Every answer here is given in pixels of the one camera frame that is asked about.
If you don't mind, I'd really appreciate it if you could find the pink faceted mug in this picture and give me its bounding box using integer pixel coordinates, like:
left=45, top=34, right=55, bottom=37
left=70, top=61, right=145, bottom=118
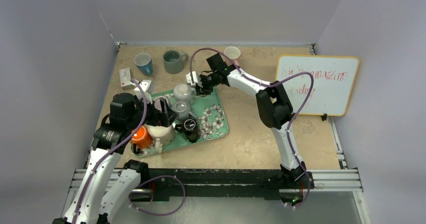
left=224, top=46, right=241, bottom=66

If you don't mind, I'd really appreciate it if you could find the purple cable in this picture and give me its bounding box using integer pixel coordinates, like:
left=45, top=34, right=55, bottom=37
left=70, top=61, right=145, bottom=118
left=189, top=48, right=315, bottom=210
left=71, top=78, right=186, bottom=224

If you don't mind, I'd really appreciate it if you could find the green floral tray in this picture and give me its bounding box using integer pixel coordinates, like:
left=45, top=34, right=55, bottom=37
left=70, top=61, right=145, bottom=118
left=128, top=88, right=229, bottom=157

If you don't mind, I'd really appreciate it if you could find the white speckled round mug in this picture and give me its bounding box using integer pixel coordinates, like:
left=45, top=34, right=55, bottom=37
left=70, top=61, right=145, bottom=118
left=173, top=83, right=194, bottom=102

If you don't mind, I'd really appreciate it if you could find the grey-blue speckled round mug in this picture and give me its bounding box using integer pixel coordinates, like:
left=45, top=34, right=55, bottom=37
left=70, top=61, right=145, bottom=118
left=172, top=101, right=192, bottom=122

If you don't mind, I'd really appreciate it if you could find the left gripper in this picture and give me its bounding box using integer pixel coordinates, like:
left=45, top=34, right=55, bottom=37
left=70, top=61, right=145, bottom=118
left=126, top=94, right=178, bottom=130

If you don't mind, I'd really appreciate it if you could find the black mug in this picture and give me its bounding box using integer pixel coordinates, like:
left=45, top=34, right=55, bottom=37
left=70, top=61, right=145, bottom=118
left=174, top=119, right=200, bottom=143

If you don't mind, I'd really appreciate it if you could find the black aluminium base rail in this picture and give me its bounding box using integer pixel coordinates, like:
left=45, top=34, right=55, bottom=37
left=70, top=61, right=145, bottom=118
left=68, top=167, right=363, bottom=203

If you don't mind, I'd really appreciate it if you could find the yellow framed whiteboard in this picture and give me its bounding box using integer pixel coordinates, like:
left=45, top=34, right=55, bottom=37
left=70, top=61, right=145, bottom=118
left=276, top=55, right=360, bottom=116

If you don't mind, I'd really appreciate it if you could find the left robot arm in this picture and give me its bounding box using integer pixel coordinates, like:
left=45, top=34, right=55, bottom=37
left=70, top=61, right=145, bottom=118
left=53, top=93, right=177, bottom=223

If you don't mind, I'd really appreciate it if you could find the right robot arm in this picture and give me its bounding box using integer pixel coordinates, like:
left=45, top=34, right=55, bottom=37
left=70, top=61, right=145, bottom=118
left=186, top=52, right=308, bottom=187

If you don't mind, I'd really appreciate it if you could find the orange mug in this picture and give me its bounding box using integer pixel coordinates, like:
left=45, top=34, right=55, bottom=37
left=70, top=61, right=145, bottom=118
left=131, top=126, right=154, bottom=155

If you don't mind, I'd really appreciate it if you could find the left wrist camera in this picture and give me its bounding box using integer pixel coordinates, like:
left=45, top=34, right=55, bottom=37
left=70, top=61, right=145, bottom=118
left=133, top=80, right=156, bottom=103

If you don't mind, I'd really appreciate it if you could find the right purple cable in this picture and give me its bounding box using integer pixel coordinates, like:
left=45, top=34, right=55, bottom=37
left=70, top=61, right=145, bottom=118
left=189, top=48, right=315, bottom=210

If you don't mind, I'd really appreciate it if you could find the grey flat-bottom mug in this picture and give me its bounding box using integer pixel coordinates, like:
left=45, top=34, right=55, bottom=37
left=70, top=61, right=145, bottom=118
left=163, top=50, right=189, bottom=74

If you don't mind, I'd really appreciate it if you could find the blue textured mug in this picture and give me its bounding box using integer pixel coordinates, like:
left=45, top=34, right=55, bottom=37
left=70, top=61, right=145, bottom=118
left=134, top=53, right=153, bottom=76

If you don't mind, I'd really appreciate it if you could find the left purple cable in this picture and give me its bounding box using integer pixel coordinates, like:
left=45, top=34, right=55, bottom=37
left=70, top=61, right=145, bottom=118
left=71, top=78, right=186, bottom=224

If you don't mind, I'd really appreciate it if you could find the small white red box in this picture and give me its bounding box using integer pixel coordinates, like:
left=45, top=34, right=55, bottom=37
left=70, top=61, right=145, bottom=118
left=119, top=68, right=133, bottom=90

